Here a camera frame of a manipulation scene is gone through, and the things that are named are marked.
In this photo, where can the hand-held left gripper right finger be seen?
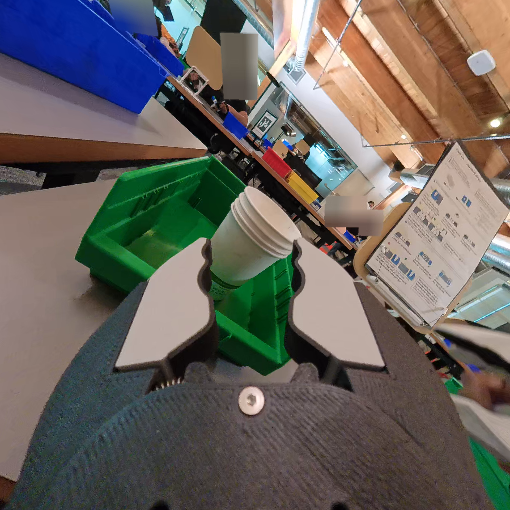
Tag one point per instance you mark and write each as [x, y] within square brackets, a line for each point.
[334, 314]

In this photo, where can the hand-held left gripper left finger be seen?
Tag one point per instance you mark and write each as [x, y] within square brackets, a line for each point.
[167, 314]

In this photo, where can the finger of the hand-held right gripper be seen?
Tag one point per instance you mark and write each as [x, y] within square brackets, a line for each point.
[490, 428]
[478, 338]

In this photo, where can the nested stack of paper cups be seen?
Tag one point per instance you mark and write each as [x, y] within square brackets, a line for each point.
[255, 247]

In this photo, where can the grey desk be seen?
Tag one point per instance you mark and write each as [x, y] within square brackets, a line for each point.
[40, 299]

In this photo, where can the person's right hand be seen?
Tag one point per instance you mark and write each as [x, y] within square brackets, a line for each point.
[486, 390]

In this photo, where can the instruction sheet on stand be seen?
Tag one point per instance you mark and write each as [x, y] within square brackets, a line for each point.
[360, 259]

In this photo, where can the printed instruction sheet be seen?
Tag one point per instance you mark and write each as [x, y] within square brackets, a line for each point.
[438, 239]

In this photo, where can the yellow plastic bin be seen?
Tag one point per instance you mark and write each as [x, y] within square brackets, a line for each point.
[302, 189]

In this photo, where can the red plastic bin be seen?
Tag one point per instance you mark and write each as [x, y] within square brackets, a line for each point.
[277, 163]

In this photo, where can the long wooden table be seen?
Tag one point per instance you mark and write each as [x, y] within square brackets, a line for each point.
[258, 156]

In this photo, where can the small blue plastic bin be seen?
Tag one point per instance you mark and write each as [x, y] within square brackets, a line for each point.
[235, 125]

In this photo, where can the black and white marker sign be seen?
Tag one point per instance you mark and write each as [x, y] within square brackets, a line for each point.
[263, 125]

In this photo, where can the wood-edged grey table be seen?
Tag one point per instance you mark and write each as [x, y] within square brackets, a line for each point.
[79, 115]

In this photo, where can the rounded wooden board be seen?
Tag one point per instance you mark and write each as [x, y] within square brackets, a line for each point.
[203, 55]

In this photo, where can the silver ventilation pipe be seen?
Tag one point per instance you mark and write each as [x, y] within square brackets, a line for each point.
[306, 32]

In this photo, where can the silver ventilation duct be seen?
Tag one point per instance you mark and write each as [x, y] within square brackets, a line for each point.
[500, 251]

